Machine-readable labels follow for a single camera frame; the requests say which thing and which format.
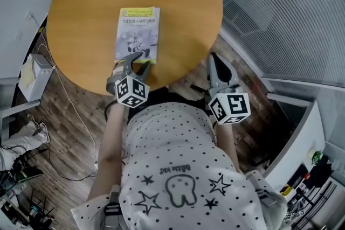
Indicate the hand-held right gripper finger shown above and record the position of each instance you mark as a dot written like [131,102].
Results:
[211,70]
[223,68]

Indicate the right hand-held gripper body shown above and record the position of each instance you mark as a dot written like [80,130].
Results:
[229,107]

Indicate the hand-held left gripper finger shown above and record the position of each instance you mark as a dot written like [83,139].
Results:
[145,70]
[132,58]

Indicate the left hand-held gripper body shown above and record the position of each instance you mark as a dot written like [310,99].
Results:
[132,94]

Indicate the paperback book with robot cover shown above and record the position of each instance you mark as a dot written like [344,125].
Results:
[140,22]

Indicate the person's left forearm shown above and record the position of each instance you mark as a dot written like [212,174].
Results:
[110,137]

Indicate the person's right forearm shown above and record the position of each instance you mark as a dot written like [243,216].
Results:
[227,142]

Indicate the person's black trousers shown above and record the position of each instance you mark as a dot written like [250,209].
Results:
[167,97]

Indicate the white dotted t-shirt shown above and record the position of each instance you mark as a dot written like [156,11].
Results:
[175,148]

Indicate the white cabinet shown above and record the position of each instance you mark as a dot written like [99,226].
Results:
[302,134]

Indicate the green tape roll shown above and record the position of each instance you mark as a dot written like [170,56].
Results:
[314,155]

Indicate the white box with paper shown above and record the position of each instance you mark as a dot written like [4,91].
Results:
[35,78]

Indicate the grey desk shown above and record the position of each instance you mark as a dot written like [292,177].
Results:
[16,105]

